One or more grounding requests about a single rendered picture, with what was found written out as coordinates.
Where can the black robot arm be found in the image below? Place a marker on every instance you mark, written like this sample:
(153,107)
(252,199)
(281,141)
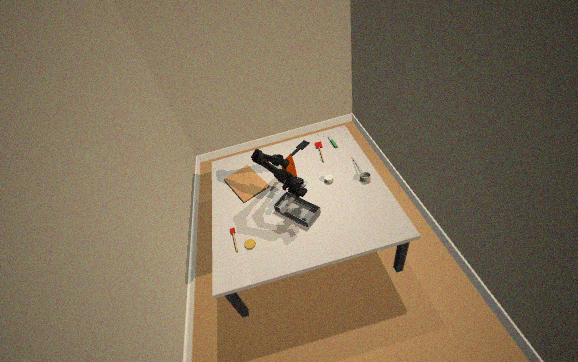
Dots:
(263,159)

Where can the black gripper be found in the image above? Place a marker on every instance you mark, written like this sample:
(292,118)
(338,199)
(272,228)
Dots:
(301,192)

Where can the grey roasting tin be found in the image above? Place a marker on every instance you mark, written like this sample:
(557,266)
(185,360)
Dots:
(299,210)

